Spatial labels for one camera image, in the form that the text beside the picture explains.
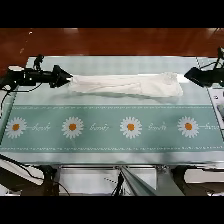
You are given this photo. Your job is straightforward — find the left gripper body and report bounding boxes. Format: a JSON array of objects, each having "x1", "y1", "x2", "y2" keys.
[{"x1": 49, "y1": 64, "x2": 74, "y2": 90}]

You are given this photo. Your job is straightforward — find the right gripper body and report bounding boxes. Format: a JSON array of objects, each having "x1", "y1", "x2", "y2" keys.
[{"x1": 183, "y1": 66, "x2": 213, "y2": 89}]

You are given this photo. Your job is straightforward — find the white shirt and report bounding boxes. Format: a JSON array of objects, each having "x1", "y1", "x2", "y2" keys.
[{"x1": 67, "y1": 71, "x2": 185, "y2": 99}]

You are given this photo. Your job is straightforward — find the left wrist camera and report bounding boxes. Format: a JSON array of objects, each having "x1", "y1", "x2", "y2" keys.
[{"x1": 32, "y1": 53, "x2": 46, "y2": 72}]

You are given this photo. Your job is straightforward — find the black cable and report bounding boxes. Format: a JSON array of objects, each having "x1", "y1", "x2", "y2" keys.
[
  {"x1": 0, "y1": 81, "x2": 45, "y2": 118},
  {"x1": 110, "y1": 171, "x2": 127, "y2": 197}
]

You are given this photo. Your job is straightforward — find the silver frame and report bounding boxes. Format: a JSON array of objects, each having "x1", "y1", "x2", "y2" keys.
[{"x1": 0, "y1": 161, "x2": 224, "y2": 197}]

